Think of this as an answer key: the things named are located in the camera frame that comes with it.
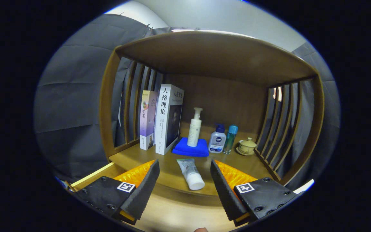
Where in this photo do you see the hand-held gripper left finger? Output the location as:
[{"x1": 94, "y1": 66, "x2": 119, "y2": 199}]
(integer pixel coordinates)
[{"x1": 73, "y1": 159, "x2": 161, "y2": 225}]

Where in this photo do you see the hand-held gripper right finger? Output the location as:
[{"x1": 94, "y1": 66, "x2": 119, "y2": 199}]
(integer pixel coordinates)
[{"x1": 210, "y1": 159, "x2": 299, "y2": 227}]

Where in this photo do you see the white squeeze tube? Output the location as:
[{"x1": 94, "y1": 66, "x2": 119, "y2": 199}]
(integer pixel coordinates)
[{"x1": 176, "y1": 158, "x2": 206, "y2": 191}]

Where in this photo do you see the brown wooden drawer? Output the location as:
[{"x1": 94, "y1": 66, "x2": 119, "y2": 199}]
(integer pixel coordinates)
[{"x1": 65, "y1": 162, "x2": 237, "y2": 232}]

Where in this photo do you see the wooden cabinet countertop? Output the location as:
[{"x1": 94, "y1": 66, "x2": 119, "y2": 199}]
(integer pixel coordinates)
[{"x1": 108, "y1": 129, "x2": 282, "y2": 197}]

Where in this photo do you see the brown wooden cabinet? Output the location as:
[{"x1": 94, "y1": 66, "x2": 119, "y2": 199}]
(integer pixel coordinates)
[{"x1": 99, "y1": 31, "x2": 325, "y2": 198}]

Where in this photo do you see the beige lidded teacup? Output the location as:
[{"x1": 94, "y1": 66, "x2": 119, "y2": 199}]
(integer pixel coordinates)
[{"x1": 236, "y1": 137, "x2": 257, "y2": 156}]

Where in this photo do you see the white bottle with blue pump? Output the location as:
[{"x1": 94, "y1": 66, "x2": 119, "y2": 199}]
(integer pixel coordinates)
[{"x1": 208, "y1": 123, "x2": 227, "y2": 154}]

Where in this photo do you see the teal slim bottle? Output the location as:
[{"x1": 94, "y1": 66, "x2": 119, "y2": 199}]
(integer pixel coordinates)
[{"x1": 223, "y1": 125, "x2": 239, "y2": 154}]

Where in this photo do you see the blue folded cloth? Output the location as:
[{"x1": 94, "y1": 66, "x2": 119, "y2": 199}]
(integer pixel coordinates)
[{"x1": 172, "y1": 137, "x2": 210, "y2": 158}]

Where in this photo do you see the purple book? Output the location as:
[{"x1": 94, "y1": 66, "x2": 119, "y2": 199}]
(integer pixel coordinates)
[{"x1": 139, "y1": 90, "x2": 158, "y2": 151}]

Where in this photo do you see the white thick book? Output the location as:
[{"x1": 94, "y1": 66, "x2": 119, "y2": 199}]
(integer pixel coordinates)
[{"x1": 155, "y1": 84, "x2": 185, "y2": 156}]

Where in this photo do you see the white grey appliance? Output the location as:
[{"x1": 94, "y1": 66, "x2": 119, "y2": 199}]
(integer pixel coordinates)
[{"x1": 293, "y1": 179, "x2": 315, "y2": 194}]

